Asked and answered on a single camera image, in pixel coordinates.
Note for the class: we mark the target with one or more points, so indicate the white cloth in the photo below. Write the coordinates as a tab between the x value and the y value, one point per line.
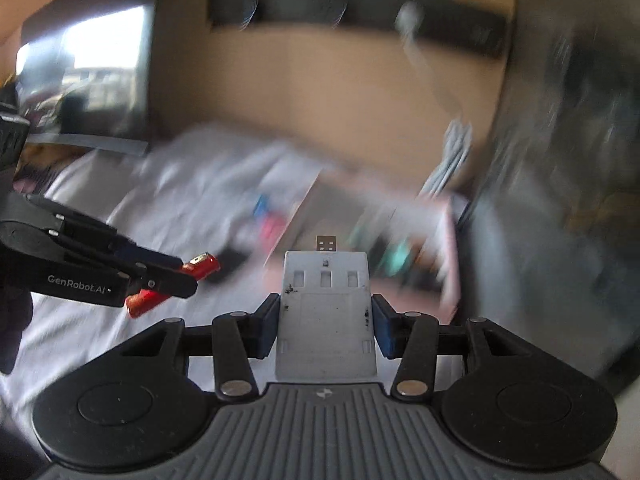
165	195

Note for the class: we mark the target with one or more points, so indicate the teal item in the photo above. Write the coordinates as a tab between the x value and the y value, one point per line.
400	255

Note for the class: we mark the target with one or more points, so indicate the pink box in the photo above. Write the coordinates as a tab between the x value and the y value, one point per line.
440	260

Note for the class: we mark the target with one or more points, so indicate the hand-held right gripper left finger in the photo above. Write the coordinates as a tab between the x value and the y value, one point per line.
267	327

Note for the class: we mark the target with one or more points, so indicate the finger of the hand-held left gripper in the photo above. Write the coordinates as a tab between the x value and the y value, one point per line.
100	240
170	285

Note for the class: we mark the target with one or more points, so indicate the small red item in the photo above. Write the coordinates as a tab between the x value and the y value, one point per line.
272	225

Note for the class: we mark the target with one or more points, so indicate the white battery charger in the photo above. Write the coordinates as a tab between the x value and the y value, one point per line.
325	315

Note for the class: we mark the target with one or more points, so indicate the black wall rail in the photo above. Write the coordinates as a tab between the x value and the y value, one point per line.
350	7

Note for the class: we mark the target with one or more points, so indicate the small blue item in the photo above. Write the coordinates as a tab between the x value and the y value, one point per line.
260	207

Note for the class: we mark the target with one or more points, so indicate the black computer monitor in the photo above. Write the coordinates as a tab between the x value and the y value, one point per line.
90	75

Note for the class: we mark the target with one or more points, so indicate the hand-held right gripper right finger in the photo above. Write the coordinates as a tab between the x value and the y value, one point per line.
382	327

